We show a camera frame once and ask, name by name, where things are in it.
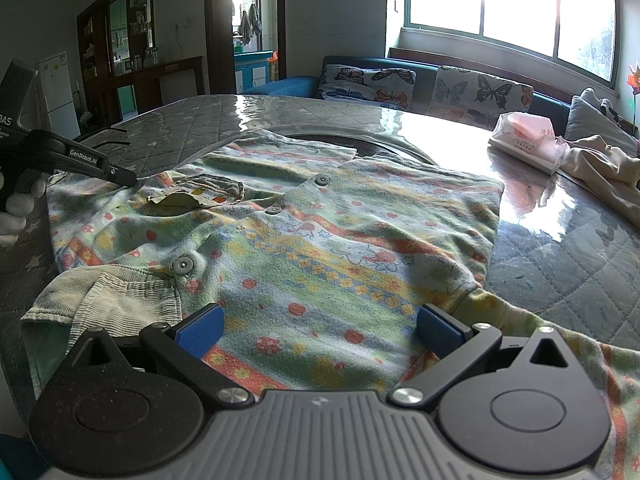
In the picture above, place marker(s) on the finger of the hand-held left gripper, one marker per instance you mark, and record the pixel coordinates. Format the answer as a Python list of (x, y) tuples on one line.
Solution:
[(85, 155)]

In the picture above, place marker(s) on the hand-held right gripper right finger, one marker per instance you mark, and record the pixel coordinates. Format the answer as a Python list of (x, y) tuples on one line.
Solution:
[(440, 332)]

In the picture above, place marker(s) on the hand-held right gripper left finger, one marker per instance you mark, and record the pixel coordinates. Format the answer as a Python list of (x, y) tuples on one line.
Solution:
[(200, 330)]

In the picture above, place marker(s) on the floral patterned button shirt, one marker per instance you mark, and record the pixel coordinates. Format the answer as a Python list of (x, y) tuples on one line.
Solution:
[(325, 240)]

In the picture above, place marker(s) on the hanging clothes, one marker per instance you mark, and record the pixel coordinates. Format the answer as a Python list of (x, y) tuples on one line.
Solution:
[(250, 22)]

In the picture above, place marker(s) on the person's left hand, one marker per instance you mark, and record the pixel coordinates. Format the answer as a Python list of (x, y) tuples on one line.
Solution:
[(17, 205)]

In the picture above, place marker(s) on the white refrigerator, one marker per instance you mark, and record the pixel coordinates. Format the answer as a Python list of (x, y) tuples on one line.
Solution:
[(59, 95)]

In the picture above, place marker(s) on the dark wooden cabinet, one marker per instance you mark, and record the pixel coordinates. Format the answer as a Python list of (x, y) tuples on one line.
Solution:
[(135, 50)]

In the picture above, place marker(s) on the blue cabinet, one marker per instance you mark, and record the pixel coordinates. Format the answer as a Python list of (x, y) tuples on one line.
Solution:
[(252, 70)]

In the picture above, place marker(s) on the pink plastic tissue pack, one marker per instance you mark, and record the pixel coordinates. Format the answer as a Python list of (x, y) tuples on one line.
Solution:
[(525, 137)]

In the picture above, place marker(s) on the blue sofa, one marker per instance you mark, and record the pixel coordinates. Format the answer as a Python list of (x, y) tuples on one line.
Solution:
[(295, 85)]

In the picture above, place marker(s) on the beige cloth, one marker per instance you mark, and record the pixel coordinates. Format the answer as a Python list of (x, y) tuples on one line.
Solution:
[(605, 162)]

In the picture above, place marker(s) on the tall butterfly print cushion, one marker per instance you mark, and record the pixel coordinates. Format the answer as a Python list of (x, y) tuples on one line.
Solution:
[(480, 95)]

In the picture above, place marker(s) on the wide butterfly print cushion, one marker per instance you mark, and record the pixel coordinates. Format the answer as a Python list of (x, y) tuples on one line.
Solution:
[(365, 85)]

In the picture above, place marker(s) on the grey pillow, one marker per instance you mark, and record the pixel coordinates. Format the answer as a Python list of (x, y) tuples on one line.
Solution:
[(595, 125)]

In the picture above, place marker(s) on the white plush toy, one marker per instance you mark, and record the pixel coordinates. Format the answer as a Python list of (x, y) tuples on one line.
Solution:
[(610, 110)]

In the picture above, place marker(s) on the colourful pinwheel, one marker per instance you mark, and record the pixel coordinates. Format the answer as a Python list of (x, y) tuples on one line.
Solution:
[(634, 80)]

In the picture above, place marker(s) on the window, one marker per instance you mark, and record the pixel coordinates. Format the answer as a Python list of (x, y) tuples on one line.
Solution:
[(510, 0)]

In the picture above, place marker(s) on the dark wooden door frame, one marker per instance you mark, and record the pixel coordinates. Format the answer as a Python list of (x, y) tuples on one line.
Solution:
[(215, 25)]

